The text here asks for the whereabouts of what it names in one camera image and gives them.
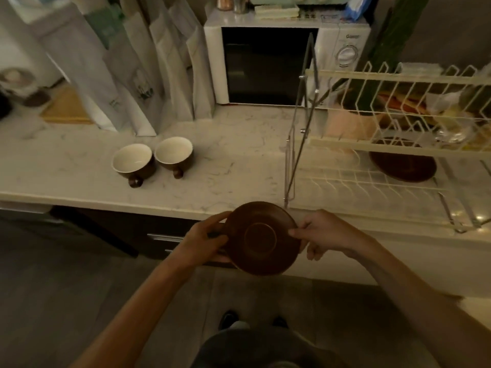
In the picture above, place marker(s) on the person's right hand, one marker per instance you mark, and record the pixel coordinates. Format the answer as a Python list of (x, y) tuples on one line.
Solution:
[(330, 233)]

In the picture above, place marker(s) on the person's left hand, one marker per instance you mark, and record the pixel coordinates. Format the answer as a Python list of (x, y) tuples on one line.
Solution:
[(199, 241)]

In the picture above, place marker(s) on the person's left thumb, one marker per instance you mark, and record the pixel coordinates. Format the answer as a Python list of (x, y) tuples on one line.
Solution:
[(220, 219)]

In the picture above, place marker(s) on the person's right thumb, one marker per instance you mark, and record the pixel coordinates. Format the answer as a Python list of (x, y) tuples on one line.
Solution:
[(303, 232)]

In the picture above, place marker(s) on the brown ceramic saucer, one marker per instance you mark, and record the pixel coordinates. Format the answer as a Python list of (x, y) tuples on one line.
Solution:
[(262, 238)]

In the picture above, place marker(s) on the person's right forearm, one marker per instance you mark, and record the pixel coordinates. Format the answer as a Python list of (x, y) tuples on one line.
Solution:
[(422, 302)]

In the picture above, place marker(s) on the person's left forearm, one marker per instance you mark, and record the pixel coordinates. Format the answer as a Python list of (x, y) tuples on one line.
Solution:
[(130, 318)]

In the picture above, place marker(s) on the dark cabinet drawer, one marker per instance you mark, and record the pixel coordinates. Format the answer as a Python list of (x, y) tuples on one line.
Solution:
[(168, 235)]

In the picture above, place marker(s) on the brown cup with white inside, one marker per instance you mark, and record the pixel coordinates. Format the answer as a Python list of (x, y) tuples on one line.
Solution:
[(174, 153), (132, 160)]

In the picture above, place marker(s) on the person's black shoe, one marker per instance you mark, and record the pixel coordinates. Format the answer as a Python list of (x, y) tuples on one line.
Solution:
[(280, 322), (228, 320)]

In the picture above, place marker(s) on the pink plastic cup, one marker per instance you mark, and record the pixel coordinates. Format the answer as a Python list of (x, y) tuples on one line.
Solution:
[(347, 124)]

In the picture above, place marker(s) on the brown saucer in rack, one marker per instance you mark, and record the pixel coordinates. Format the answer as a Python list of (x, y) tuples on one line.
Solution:
[(402, 162)]

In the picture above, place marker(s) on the person's dark shirt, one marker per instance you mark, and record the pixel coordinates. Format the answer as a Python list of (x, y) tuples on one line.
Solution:
[(264, 350)]

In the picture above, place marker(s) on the white paper bag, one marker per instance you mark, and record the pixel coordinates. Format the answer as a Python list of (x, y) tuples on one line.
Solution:
[(130, 72), (76, 61), (197, 68), (168, 68)]

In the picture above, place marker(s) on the white microwave oven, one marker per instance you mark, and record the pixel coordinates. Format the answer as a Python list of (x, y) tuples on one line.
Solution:
[(264, 61)]

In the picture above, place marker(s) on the clear glass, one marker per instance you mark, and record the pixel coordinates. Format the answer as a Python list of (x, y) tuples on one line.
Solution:
[(452, 128)]

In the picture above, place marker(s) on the wooden cutting board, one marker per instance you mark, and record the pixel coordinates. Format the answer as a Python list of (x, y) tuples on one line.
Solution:
[(65, 109)]

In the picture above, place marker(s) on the green cloth on microwave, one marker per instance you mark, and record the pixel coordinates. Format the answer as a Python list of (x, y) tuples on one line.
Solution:
[(277, 11)]

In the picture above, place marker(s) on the silver metal cup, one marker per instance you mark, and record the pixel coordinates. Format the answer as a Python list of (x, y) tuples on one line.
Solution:
[(241, 3)]

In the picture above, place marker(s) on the copper metal cup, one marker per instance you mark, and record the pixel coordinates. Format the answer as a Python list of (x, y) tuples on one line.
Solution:
[(224, 2)]

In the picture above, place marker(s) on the blue white packet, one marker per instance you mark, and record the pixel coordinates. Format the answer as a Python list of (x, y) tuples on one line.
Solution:
[(356, 6)]

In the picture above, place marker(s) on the round grey coffee grinder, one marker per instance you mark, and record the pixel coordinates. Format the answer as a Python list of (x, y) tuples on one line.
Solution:
[(21, 86)]

